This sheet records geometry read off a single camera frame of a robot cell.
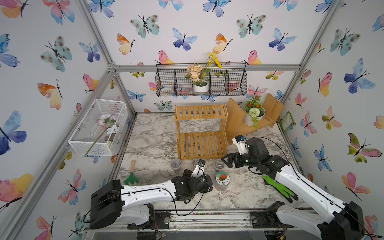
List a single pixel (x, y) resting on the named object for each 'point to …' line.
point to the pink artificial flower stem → (105, 121)
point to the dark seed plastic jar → (219, 165)
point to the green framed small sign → (287, 122)
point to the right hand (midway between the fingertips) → (229, 156)
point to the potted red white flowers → (254, 112)
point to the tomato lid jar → (222, 180)
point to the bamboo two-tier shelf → (201, 145)
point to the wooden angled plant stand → (235, 125)
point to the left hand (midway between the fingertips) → (202, 177)
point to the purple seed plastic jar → (176, 164)
